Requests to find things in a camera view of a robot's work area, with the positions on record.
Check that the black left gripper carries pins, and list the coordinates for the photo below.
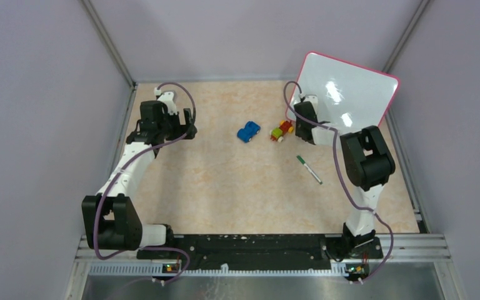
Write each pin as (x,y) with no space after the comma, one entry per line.
(181,129)

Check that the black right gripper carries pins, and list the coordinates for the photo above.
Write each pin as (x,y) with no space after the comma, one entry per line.
(296,130)

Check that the green white marker pen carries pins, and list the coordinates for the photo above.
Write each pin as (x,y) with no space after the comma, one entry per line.
(309,169)

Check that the pink-framed whiteboard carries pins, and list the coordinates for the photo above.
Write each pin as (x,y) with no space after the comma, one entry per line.
(351,97)

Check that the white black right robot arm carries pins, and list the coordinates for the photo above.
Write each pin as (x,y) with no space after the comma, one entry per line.
(363,164)

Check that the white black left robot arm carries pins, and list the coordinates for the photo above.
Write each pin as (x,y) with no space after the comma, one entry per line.
(110,218)

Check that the red yellow toy brick car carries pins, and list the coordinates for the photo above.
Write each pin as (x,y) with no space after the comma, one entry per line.
(278,133)

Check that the blue toy car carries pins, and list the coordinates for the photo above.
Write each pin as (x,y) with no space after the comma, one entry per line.
(246,133)

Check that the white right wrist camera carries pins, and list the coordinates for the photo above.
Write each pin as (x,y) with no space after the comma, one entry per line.
(313,99)

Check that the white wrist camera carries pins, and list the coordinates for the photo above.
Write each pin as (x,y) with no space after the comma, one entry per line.
(168,98)
(313,99)

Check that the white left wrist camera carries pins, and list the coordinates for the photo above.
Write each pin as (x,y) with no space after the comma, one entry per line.
(168,98)

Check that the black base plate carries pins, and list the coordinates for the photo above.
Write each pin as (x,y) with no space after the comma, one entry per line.
(262,252)

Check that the aluminium frame rail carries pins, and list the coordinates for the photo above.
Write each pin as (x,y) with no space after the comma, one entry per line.
(414,266)

